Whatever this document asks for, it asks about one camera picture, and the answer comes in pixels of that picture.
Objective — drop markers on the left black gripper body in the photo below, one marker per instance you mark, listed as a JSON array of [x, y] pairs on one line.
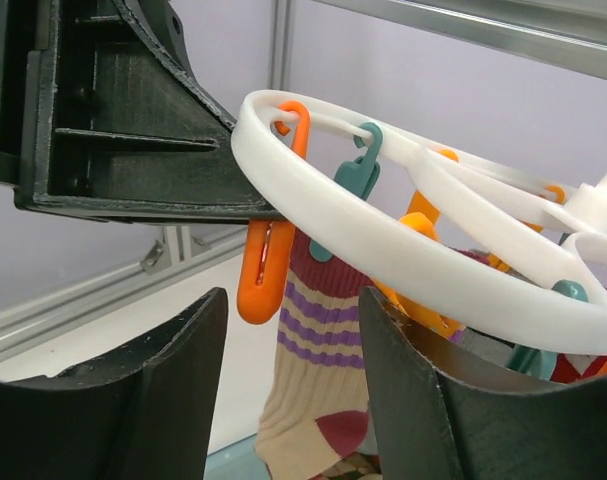
[[101, 118]]

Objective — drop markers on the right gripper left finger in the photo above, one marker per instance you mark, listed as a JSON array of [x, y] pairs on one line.
[[142, 410]]

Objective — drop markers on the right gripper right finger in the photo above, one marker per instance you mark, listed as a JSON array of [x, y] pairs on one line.
[[441, 412]]

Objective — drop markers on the beige purple striped sock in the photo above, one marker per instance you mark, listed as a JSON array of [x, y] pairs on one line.
[[317, 412]]

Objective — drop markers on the orange clothespin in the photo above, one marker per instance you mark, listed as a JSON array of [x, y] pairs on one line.
[[264, 269]]

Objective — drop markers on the white round clip hanger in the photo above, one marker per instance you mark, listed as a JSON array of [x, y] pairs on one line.
[[553, 303]]

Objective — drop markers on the beige argyle sock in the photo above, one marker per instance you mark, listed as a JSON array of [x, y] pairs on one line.
[[357, 466]]

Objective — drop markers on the blue transparent tray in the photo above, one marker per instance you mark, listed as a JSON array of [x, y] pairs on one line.
[[237, 461]]

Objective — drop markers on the teal clothespin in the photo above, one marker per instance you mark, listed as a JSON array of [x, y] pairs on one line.
[[360, 175]]

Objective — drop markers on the aluminium top crossbar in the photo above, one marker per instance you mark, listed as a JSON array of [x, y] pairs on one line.
[[571, 35]]

